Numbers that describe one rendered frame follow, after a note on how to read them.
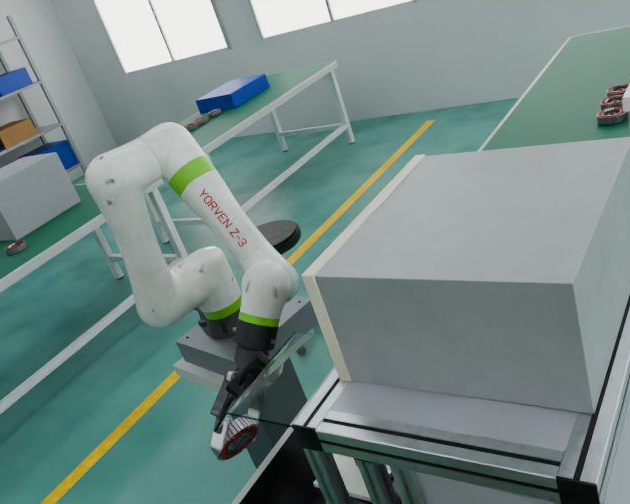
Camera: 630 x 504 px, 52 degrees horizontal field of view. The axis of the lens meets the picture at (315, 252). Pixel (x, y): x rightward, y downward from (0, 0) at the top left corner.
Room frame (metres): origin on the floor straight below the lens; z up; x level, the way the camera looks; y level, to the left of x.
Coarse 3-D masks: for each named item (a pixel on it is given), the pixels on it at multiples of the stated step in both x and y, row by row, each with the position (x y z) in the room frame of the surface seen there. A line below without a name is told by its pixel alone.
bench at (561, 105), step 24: (576, 48) 3.57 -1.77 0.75; (600, 48) 3.41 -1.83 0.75; (624, 48) 3.26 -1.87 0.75; (552, 72) 3.29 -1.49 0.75; (576, 72) 3.15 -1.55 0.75; (600, 72) 3.02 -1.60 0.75; (624, 72) 2.90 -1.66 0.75; (528, 96) 3.04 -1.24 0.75; (552, 96) 2.92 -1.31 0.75; (576, 96) 2.81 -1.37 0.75; (600, 96) 2.71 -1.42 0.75; (504, 120) 2.84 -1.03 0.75; (528, 120) 2.72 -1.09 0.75; (552, 120) 2.62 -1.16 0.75; (576, 120) 2.53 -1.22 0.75; (624, 120) 2.36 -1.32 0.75; (504, 144) 2.55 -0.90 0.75; (528, 144) 2.46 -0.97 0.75
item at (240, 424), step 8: (232, 424) 1.16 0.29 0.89; (240, 424) 1.16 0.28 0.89; (248, 424) 1.16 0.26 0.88; (256, 424) 1.18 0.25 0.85; (232, 432) 1.15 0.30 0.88; (240, 432) 1.14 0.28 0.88; (248, 432) 1.18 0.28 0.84; (256, 432) 1.19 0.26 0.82; (232, 440) 1.14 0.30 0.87; (240, 440) 1.18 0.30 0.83; (248, 440) 1.19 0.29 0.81; (224, 448) 1.13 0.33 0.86; (232, 448) 1.17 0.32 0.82; (240, 448) 1.18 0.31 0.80; (216, 456) 1.15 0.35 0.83; (224, 456) 1.15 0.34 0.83; (232, 456) 1.17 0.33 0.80
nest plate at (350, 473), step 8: (336, 456) 1.08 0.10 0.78; (344, 456) 1.07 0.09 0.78; (344, 464) 1.05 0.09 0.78; (352, 464) 1.04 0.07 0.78; (344, 472) 1.03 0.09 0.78; (352, 472) 1.02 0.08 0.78; (344, 480) 1.01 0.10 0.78; (352, 480) 1.00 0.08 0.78; (360, 480) 0.99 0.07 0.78; (352, 488) 0.98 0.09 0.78; (360, 488) 0.97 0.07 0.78; (352, 496) 0.97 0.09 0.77; (360, 496) 0.95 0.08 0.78; (368, 496) 0.94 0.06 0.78
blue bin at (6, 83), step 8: (8, 72) 7.79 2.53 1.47; (16, 72) 7.63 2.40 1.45; (24, 72) 7.70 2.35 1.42; (0, 80) 7.46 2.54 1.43; (8, 80) 7.52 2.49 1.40; (16, 80) 7.59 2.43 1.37; (24, 80) 7.66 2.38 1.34; (0, 88) 7.42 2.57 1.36; (8, 88) 7.49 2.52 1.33; (16, 88) 7.56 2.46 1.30; (0, 96) 7.43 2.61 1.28
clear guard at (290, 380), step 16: (304, 336) 1.12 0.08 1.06; (320, 336) 1.10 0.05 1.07; (288, 352) 1.08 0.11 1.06; (304, 352) 1.06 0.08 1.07; (320, 352) 1.05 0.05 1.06; (272, 368) 1.05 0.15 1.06; (288, 368) 1.03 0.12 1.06; (304, 368) 1.01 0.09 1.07; (320, 368) 1.00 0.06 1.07; (256, 384) 1.02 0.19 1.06; (272, 384) 1.00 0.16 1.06; (288, 384) 0.98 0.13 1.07; (304, 384) 0.96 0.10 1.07; (320, 384) 0.95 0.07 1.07; (240, 400) 0.98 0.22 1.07; (256, 400) 0.97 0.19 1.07; (272, 400) 0.95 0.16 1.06; (288, 400) 0.94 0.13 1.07; (304, 400) 0.92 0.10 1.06; (224, 416) 0.97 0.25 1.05; (240, 416) 0.94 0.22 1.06; (256, 416) 0.92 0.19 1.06; (272, 416) 0.91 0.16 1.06; (288, 416) 0.89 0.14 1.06
